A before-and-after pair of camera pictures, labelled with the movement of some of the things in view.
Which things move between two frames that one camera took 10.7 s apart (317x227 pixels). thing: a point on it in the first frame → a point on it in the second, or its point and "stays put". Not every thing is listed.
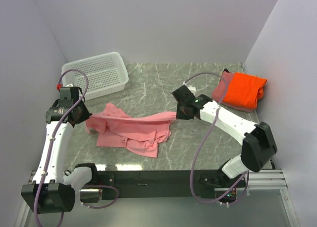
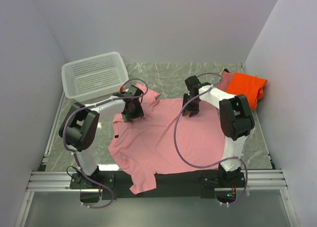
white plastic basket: (106, 74) stays put
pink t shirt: (141, 135) → (201, 139)
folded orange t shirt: (244, 89) stays put
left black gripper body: (83, 113) → (136, 112)
